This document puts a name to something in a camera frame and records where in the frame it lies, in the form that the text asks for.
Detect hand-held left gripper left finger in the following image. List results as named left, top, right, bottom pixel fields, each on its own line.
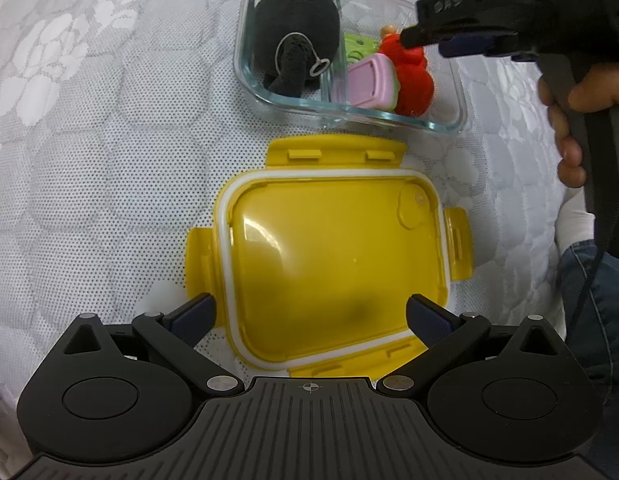
left=54, top=292, right=244, bottom=401

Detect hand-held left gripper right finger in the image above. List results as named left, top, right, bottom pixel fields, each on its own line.
left=377, top=294, right=570, bottom=401

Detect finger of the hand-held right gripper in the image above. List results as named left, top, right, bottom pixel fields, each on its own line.
left=399, top=22, right=443, bottom=52
left=438, top=34, right=520, bottom=59

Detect red round figure keychain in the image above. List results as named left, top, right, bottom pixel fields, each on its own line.
left=377, top=25, right=436, bottom=117

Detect clear glass divided container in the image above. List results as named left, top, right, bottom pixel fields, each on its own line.
left=233, top=0, right=467, bottom=135

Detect pink and green toy case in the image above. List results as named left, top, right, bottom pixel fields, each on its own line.
left=332, top=55, right=401, bottom=111

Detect yellow plastic container lid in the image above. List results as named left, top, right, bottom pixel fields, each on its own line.
left=184, top=135, right=473, bottom=378

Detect black plush toy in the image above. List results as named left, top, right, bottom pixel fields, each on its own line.
left=254, top=0, right=343, bottom=98

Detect person's right hand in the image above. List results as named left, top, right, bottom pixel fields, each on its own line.
left=537, top=62, right=619, bottom=188

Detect white quilted mattress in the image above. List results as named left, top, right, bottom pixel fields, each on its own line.
left=0, top=0, right=590, bottom=461

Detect person's blue jeans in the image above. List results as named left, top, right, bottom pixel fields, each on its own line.
left=559, top=240, right=619, bottom=480

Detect black wrist strap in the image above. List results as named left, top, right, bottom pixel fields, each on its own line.
left=569, top=105, right=619, bottom=343

